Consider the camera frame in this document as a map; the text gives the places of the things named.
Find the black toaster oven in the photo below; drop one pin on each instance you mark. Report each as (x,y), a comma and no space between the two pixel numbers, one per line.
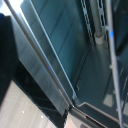
(100,83)

